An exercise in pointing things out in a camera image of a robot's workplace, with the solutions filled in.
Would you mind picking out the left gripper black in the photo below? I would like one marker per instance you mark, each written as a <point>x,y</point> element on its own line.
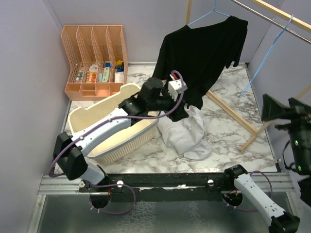
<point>178,113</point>

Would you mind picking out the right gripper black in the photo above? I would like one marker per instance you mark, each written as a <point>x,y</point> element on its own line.
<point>298,111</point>

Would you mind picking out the white t shirt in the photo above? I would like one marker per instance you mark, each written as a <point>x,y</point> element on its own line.
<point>187,136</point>

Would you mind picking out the black t shirt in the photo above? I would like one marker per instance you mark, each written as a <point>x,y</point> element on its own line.
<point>201,54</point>

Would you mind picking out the blue wire hanger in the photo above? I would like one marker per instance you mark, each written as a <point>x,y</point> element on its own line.
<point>267,56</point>
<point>214,10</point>

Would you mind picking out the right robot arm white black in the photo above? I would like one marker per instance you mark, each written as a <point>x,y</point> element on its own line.
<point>282,199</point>

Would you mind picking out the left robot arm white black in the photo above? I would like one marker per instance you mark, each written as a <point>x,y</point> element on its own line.
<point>69,156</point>

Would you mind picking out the cream laundry basket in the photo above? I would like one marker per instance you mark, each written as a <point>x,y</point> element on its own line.
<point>104,134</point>

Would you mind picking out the white box in organizer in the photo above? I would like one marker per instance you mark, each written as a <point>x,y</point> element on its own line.
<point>119,77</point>

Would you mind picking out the metal hanging rod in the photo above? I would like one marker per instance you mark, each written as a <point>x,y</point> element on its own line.
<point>279,13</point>

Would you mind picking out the green white box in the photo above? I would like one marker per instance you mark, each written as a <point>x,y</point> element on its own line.
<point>104,76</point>

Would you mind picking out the orange plastic file organizer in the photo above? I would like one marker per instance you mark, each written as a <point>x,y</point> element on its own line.
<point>88,44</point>

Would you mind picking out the small bottle in organizer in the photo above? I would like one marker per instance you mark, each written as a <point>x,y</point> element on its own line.
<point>79,76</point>

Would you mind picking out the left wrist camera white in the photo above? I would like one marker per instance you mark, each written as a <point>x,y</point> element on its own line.
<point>174,87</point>

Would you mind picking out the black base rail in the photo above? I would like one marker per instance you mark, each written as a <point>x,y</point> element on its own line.
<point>160,187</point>

